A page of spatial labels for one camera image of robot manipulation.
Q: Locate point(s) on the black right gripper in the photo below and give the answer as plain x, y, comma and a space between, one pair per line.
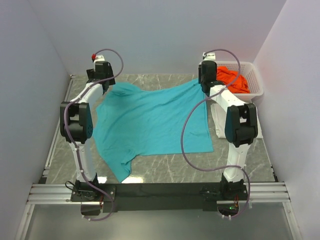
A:
199, 74

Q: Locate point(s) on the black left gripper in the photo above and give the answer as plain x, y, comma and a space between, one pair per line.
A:
110, 75

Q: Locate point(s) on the turquoise t shirt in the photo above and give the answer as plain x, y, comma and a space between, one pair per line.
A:
134, 122

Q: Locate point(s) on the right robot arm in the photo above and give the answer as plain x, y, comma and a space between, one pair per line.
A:
240, 129

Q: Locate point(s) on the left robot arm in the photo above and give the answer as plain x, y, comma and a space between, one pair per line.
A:
76, 126

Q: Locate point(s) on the orange t shirt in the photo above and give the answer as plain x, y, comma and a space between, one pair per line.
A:
237, 85

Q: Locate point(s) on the white plastic laundry basket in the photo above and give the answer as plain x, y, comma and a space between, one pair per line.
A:
250, 73

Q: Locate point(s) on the folded white t shirt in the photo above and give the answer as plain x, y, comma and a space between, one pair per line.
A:
219, 118

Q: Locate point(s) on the black base crossbar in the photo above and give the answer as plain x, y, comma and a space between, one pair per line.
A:
159, 196

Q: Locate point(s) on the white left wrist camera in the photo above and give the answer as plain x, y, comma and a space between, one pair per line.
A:
97, 58

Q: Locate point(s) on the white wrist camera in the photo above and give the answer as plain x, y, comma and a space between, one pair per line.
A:
97, 58
209, 56

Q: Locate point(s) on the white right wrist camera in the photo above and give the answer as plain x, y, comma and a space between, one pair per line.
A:
209, 56

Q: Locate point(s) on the aluminium rail frame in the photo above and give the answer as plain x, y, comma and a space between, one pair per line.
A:
51, 216

